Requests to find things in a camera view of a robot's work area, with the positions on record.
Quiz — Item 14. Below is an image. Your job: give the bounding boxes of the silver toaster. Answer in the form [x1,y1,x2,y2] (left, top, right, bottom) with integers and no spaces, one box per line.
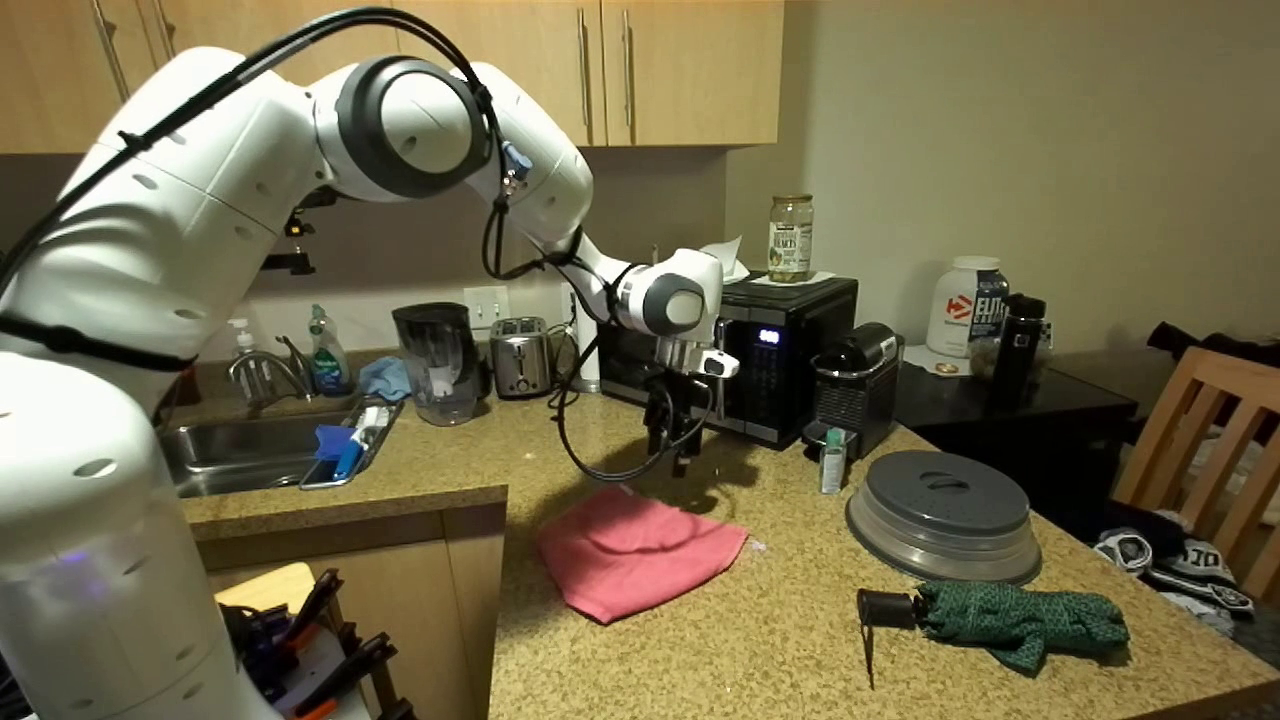
[486,316,559,399]

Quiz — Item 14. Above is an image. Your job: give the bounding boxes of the blue rag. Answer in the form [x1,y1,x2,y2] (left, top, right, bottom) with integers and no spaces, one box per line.
[357,351,418,408]

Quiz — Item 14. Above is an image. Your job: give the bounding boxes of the green dish soap bottle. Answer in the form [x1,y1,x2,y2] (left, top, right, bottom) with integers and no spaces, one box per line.
[299,299,353,399]

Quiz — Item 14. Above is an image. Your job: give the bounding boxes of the black drink bottle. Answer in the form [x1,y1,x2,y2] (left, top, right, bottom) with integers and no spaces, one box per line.
[990,291,1053,405]

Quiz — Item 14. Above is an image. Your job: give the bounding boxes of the black coffee maker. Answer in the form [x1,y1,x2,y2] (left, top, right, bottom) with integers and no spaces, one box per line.
[799,320,903,466]

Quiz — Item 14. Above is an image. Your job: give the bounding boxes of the black microwave oven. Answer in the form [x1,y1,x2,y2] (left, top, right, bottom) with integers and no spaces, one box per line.
[591,272,859,452]

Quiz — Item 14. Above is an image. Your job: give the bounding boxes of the grey plastic dome cover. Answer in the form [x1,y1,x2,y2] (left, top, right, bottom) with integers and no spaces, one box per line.
[843,449,1044,588]

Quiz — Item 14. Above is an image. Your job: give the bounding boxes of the clear soap dispenser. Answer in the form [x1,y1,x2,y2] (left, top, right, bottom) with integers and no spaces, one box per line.
[222,316,270,405]

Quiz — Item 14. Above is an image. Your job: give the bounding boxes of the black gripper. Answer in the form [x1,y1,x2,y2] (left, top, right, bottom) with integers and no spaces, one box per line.
[638,366,712,479]

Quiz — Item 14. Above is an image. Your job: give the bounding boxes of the white wall outlet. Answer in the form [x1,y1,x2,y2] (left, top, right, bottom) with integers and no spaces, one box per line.
[458,282,521,326]

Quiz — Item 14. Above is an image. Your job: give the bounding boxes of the blue dish brush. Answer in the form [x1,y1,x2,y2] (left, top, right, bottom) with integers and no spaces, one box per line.
[305,399,397,493]

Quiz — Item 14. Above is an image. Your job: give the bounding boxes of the black side table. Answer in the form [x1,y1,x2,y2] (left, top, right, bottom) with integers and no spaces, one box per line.
[891,358,1142,536]

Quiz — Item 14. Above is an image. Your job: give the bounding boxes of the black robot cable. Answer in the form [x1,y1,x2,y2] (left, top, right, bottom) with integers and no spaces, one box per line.
[0,4,670,487]

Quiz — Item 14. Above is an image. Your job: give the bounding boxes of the wooden chair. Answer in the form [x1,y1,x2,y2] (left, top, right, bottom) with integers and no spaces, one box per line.
[1107,346,1280,604]

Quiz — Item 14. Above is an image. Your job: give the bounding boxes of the small green-capped bottle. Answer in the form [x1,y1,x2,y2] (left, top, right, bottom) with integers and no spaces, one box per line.
[817,426,851,501]

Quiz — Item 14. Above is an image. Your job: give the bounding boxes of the green folded umbrella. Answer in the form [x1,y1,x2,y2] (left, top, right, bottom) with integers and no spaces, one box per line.
[851,575,1132,692]

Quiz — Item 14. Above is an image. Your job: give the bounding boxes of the wooden counter base cabinet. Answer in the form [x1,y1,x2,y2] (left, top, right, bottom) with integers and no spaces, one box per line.
[182,485,511,720]

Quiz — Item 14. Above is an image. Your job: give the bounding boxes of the steel kitchen sink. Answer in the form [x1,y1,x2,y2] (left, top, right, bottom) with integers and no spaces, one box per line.
[155,395,405,501]

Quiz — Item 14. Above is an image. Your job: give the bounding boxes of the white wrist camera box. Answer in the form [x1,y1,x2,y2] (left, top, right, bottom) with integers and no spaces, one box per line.
[693,346,745,385]

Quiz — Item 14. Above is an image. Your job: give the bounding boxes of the dark garment on chair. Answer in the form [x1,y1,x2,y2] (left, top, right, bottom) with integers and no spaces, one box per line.
[1142,316,1280,375]

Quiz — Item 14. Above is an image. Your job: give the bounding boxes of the black and white bag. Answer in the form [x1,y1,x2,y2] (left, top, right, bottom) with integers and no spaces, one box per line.
[1090,497,1265,626]

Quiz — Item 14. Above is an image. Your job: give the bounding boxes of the white plastic jug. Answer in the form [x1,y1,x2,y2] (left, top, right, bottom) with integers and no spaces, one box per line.
[923,254,1008,380]

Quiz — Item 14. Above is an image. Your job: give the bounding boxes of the steel sink faucet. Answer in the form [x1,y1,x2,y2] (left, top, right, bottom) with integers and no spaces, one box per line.
[222,349,315,414]

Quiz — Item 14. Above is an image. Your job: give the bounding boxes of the pink cloth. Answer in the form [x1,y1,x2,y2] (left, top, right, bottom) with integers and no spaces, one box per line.
[536,485,753,630]

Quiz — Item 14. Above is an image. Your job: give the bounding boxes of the glass jar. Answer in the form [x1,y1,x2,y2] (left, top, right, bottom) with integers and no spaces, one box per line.
[764,191,817,286]

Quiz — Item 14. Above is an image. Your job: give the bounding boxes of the light wooden wall cabinets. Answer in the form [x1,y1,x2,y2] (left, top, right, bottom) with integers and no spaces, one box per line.
[0,0,786,155]

